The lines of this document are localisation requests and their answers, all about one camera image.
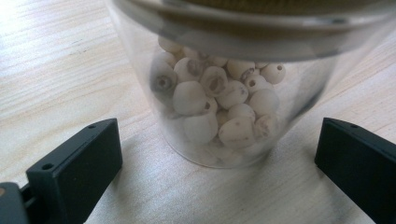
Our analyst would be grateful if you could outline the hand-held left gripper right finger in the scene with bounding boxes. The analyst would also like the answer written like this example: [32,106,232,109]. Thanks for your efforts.
[314,117,396,224]

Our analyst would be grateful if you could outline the glass jar of white lotus seeds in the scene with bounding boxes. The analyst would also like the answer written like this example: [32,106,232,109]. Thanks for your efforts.
[104,0,396,170]

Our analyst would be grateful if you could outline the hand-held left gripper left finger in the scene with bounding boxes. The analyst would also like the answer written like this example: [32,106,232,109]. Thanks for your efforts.
[26,118,123,224]

